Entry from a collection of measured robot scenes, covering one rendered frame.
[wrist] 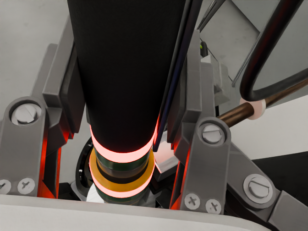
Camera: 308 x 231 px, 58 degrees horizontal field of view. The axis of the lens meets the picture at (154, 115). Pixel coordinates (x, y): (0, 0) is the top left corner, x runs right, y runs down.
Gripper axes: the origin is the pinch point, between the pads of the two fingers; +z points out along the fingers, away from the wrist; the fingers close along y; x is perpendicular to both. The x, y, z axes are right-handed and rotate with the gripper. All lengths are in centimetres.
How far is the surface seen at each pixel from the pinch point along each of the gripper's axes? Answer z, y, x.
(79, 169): 8.8, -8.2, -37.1
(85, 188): 5.0, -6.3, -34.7
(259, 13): 192, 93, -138
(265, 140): 19, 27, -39
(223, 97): 31, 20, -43
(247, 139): 21, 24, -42
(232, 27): 193, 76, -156
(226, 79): 37, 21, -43
